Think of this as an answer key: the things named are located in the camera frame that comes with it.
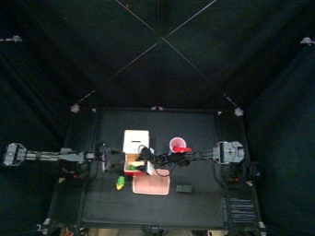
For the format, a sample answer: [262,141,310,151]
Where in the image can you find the small grey block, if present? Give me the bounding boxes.
[176,183,195,195]

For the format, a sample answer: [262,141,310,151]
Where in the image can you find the red-fronted wooden drawer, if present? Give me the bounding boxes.
[123,152,156,177]

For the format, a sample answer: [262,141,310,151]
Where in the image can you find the green yellow toy corn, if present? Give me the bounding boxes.
[115,175,127,191]

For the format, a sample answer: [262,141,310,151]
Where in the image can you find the thin diagonal brace wire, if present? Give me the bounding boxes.
[75,0,219,109]
[113,0,242,111]

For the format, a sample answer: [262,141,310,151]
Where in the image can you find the pale wooden drawer box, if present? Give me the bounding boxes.
[121,129,151,154]

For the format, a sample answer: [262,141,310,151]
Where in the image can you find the white printed label sticker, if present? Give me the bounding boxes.
[228,196,259,225]

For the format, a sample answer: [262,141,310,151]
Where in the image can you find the pink plastic tray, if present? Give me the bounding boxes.
[131,175,172,196]

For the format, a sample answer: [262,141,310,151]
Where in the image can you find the red plastic cup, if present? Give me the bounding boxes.
[168,136,188,153]

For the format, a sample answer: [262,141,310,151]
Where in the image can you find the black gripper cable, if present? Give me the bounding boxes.
[152,161,177,178]

